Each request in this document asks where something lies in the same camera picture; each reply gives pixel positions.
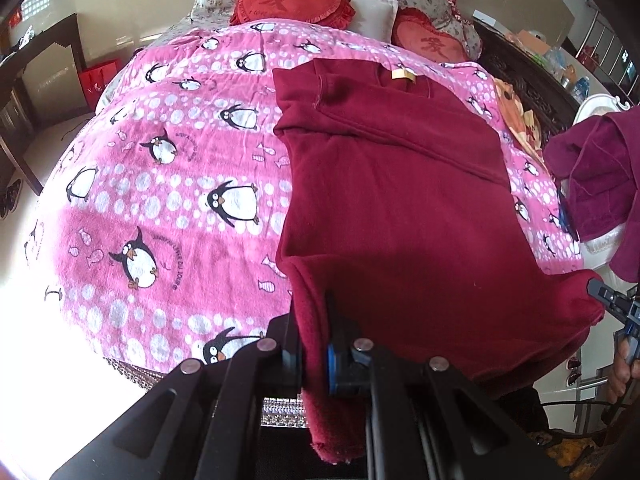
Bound dark carved wooden headboard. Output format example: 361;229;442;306
474;20;578;145

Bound small red heart cushion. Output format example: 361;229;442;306
392;8;469;63

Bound pink penguin blanket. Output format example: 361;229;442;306
25;20;582;372

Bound magenta clothes pile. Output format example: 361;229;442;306
544;106;639;283

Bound orange patterned cloth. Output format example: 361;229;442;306
494;78;544;165

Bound black slippers on floor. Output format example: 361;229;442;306
0;179;23;220

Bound dark wooden desk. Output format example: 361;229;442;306
1;13;91;195

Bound person's right hand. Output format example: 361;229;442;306
606;339;639;404

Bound dark red sweater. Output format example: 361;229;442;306
272;58;604;463

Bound large red heart cushion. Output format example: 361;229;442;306
230;0;356;29

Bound metal stair railing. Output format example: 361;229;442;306
577;8;639;105

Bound white laundry basket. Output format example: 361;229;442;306
573;93;632;270

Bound white square pillow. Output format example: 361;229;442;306
347;0;399;42

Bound red gift bag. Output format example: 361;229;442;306
78;60;122;110

